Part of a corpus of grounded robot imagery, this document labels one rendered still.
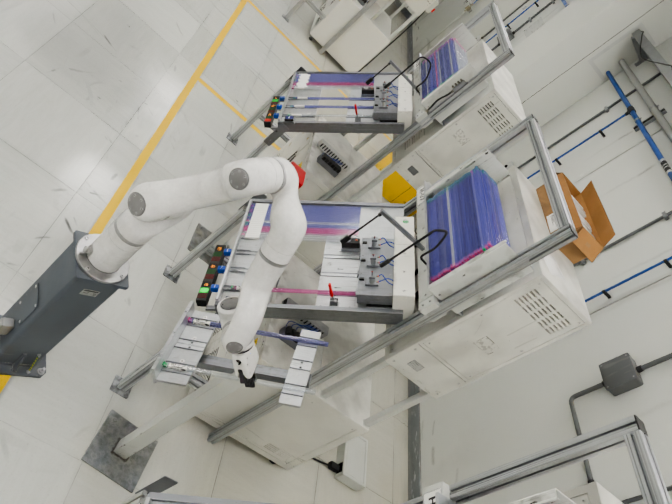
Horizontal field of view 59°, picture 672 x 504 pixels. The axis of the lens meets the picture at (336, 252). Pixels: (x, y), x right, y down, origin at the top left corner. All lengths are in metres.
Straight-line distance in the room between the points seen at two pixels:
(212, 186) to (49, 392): 1.31
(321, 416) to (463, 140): 1.70
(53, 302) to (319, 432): 1.32
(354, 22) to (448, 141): 3.33
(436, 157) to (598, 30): 2.13
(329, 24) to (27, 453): 5.19
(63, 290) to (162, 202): 0.55
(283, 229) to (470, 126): 2.01
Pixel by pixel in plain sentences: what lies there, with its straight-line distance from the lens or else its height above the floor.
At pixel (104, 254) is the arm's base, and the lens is 2.07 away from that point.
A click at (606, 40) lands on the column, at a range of 5.29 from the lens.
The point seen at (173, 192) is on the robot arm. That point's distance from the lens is 1.80.
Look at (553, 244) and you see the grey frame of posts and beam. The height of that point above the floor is 1.83.
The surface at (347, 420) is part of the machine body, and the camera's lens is 2.78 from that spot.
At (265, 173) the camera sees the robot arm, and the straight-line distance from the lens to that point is 1.60.
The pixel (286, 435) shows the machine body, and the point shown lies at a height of 0.29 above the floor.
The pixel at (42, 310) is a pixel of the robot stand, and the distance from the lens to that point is 2.31.
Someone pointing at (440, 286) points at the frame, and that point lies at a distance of 2.12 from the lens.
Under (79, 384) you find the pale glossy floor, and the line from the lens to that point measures 2.77.
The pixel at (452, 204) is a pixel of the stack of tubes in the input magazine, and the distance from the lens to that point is 2.40.
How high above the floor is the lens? 2.29
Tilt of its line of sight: 30 degrees down
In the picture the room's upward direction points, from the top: 55 degrees clockwise
